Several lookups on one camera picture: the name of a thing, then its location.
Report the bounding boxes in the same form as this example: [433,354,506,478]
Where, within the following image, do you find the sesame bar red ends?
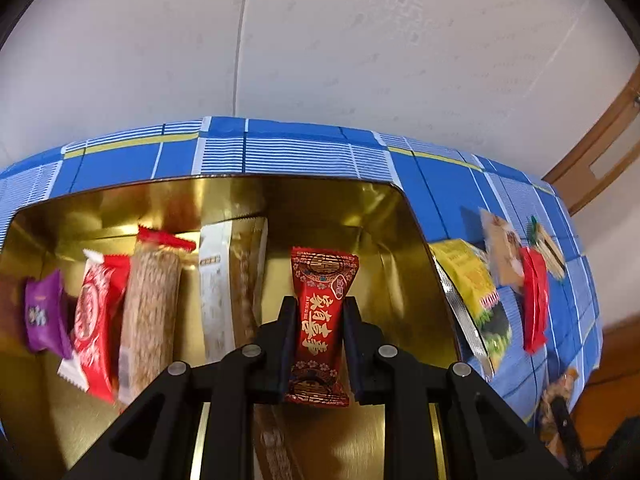
[118,226,196,405]

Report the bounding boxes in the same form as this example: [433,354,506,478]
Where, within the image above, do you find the red white wafer packet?
[58,249,130,403]

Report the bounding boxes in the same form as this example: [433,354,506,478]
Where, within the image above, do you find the purple snack packet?
[24,269,73,360]

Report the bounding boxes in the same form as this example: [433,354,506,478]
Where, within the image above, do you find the yellow green snack pouch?
[430,240,512,380]

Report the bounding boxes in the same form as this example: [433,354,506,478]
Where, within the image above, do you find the small red candy packet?
[285,247,359,408]

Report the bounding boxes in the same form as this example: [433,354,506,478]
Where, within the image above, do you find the red snack packet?
[520,247,549,354]

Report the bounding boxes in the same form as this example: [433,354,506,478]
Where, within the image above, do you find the beige pastry packet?
[480,209,524,288]

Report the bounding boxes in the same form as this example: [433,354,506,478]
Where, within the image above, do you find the long brown white snack bar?
[198,217,302,479]

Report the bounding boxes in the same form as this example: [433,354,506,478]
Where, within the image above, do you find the green-edged cracker packet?
[527,216,566,281]

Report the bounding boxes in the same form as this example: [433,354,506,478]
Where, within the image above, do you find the orange peanut snack bag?
[537,367,579,446]

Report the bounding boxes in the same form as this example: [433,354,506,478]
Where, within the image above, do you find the gold tin tray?
[1,176,459,479]

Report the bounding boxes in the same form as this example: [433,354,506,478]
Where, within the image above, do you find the blue plaid tablecloth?
[1,116,602,422]

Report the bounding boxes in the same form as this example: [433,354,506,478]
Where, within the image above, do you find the wooden door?
[544,67,639,216]

